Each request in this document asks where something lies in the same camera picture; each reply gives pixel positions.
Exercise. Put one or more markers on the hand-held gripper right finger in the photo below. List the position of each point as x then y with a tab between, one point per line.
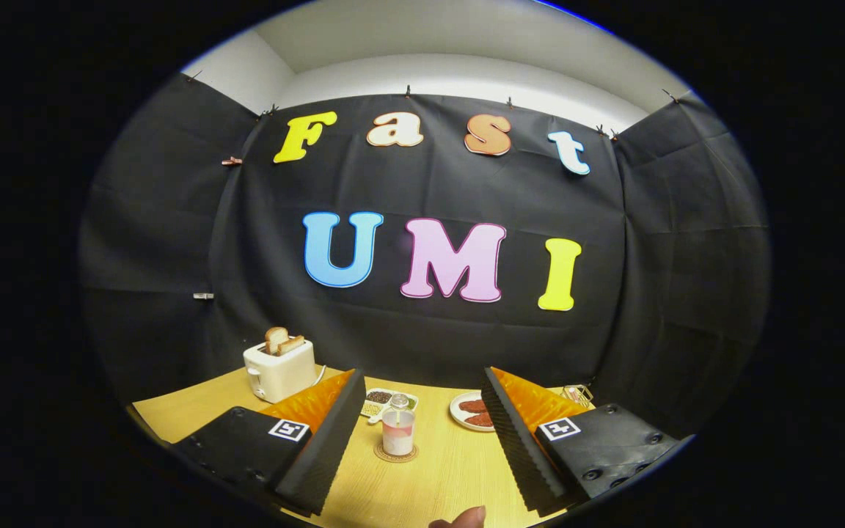
518	440

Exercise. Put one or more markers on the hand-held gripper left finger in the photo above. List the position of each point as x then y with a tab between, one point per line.
327	440

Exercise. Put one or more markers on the round cork coaster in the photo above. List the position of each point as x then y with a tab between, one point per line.
381	454

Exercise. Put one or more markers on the clear juice bottle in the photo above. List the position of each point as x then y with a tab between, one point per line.
398	436

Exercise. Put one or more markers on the red meat slice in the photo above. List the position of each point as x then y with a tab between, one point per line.
472	405
480	419

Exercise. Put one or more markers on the white compartment dish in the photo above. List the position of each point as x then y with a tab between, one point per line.
375	400

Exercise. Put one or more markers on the white round plate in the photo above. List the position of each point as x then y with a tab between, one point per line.
455	411

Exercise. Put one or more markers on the wooden table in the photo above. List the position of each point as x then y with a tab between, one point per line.
452	477

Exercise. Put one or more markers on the white toaster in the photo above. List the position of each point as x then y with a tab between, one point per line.
283	374

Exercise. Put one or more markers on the toast slice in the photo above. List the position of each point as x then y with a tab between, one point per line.
274	339
293	345

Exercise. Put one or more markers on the black backdrop cloth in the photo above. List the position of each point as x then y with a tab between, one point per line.
393	330

